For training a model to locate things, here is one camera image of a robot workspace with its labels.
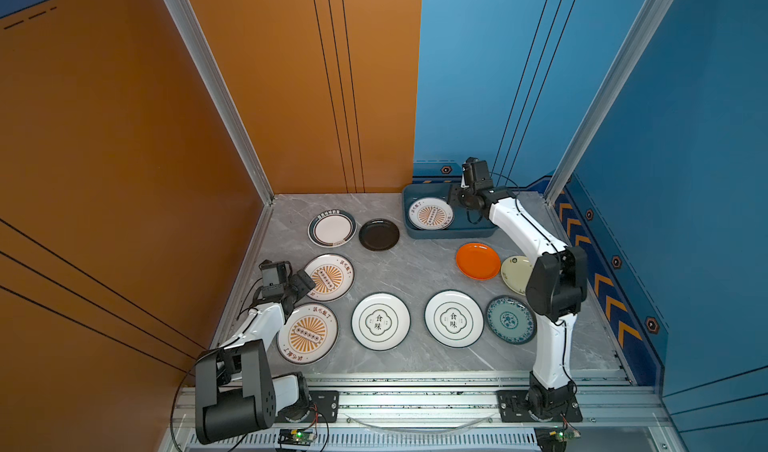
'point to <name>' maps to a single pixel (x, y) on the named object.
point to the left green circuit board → (296, 437)
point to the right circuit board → (554, 439)
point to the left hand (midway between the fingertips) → (298, 281)
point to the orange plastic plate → (478, 261)
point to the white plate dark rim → (332, 228)
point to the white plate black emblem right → (454, 318)
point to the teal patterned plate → (511, 320)
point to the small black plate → (379, 234)
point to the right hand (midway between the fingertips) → (452, 193)
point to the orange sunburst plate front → (309, 334)
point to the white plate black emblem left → (381, 321)
